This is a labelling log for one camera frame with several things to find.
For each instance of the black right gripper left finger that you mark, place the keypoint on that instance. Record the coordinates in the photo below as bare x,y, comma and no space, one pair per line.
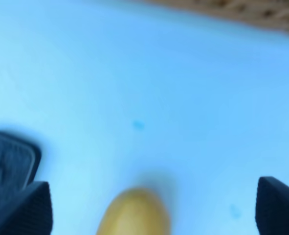
28,213

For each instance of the dark felt whiteboard eraser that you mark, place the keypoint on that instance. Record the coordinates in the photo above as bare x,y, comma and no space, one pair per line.
19,161

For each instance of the orange wicker basket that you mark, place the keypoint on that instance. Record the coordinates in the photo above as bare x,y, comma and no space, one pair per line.
266,14

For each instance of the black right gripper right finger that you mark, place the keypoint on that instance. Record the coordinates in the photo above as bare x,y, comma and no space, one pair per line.
272,207

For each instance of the yellow mango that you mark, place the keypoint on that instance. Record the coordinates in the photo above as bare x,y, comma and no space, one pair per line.
136,211

